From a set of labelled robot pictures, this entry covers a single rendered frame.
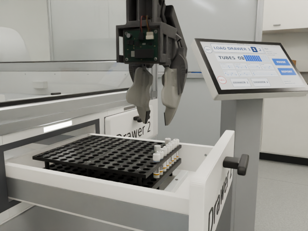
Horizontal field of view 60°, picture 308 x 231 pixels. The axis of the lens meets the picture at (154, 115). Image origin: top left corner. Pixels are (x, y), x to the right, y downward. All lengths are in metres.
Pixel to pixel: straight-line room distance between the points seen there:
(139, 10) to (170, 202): 0.26
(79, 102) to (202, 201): 0.40
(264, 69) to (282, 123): 2.05
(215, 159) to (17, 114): 0.34
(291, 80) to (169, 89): 1.05
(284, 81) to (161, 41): 1.06
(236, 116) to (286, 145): 2.13
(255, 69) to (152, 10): 0.96
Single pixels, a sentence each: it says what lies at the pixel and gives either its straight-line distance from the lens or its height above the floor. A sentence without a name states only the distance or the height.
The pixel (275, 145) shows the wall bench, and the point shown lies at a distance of 3.41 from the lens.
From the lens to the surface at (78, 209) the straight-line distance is 0.43.
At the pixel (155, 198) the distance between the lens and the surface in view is 0.36.
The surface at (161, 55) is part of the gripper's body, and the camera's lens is 0.36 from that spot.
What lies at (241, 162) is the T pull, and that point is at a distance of 0.43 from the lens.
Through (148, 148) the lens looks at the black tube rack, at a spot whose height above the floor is 0.90.
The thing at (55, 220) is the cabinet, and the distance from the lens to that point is 0.64.
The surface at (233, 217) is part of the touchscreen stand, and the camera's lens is 1.48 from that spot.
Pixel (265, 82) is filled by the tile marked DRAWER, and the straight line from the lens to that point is 1.29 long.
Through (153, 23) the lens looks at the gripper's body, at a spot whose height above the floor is 1.11.
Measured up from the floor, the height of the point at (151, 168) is 0.90.
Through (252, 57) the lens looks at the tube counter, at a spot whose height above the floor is 1.11.
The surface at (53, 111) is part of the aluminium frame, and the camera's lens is 0.58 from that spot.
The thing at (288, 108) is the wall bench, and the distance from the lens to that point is 3.32.
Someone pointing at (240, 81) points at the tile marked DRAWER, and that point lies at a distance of 1.20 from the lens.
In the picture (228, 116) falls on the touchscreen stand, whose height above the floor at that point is 0.83.
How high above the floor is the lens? 1.05
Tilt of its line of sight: 9 degrees down
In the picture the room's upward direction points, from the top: straight up
